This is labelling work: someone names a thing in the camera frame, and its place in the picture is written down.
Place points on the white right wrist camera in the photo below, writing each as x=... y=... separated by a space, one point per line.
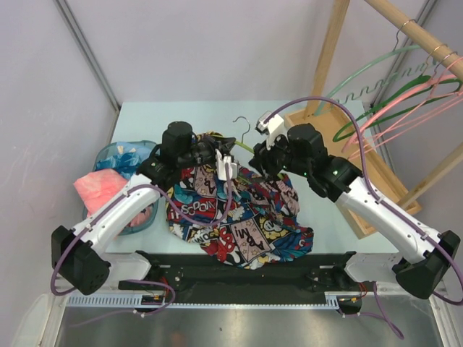
x=272 y=127

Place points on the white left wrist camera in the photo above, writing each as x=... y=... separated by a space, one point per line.
x=226 y=168

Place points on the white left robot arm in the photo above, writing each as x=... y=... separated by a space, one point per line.
x=79 y=256

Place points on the dark green hanger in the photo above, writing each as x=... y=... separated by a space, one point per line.
x=417 y=86

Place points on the lime green hanger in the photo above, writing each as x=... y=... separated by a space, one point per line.
x=244 y=144

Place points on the teal plastic basket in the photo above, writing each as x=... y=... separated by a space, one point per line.
x=114 y=166

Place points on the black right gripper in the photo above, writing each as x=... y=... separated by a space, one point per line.
x=262 y=160

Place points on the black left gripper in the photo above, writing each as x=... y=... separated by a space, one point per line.
x=223 y=144

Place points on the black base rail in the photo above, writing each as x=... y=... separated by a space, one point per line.
x=202 y=279

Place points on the comic print shorts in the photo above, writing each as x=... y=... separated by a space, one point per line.
x=257 y=227

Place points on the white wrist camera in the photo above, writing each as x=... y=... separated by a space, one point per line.
x=272 y=127
x=226 y=168

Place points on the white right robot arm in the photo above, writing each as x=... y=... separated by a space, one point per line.
x=423 y=254

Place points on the pink shark shorts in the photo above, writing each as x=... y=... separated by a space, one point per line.
x=97 y=188

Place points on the light blue garment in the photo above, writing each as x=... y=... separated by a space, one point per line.
x=122 y=157

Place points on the pale green hanger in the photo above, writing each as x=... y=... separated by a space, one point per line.
x=374 y=77

